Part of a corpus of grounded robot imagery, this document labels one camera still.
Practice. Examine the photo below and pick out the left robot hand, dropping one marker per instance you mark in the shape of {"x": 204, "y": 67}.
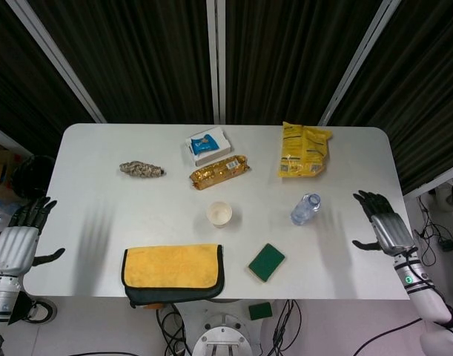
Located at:
{"x": 15, "y": 248}

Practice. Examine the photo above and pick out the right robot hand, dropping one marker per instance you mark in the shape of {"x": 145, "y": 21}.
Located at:
{"x": 391, "y": 231}

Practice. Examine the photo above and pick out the transparent plastic water bottle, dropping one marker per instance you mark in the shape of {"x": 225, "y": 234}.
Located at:
{"x": 304, "y": 211}

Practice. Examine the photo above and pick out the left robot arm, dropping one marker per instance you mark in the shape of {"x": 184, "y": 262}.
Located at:
{"x": 3, "y": 296}

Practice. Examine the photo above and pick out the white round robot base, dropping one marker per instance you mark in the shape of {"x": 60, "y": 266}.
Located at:
{"x": 224, "y": 333}

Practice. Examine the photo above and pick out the white paper cup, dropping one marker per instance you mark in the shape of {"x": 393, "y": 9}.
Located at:
{"x": 219, "y": 214}

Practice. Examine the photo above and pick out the black power adapter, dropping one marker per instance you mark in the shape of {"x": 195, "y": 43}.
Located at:
{"x": 448, "y": 245}

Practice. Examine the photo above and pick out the black helmet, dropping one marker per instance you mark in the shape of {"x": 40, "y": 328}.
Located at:
{"x": 31, "y": 176}

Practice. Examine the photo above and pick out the yellow snack bag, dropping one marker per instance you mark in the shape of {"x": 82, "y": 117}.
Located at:
{"x": 304, "y": 150}

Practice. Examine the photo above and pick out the green and yellow sponge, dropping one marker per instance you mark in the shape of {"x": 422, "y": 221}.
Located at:
{"x": 267, "y": 262}

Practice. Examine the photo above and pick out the small orange object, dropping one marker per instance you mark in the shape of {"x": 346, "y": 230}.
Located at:
{"x": 154, "y": 306}

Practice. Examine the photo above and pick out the yellow cloth with dark edge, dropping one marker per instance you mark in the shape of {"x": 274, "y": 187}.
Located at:
{"x": 170, "y": 265}

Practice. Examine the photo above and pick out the gold foil snack package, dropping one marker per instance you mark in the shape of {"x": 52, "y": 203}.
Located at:
{"x": 218, "y": 172}

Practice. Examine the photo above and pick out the white cardboard box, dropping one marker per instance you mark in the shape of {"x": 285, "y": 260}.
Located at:
{"x": 224, "y": 142}

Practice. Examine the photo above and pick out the blue snack packet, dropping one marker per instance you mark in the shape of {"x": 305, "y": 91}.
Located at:
{"x": 204, "y": 144}

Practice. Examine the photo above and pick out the black pleated curtain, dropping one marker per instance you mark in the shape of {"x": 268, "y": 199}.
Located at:
{"x": 144, "y": 55}

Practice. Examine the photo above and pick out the white frame post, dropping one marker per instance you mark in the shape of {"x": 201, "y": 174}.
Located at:
{"x": 59, "y": 63}
{"x": 215, "y": 63}
{"x": 359, "y": 63}

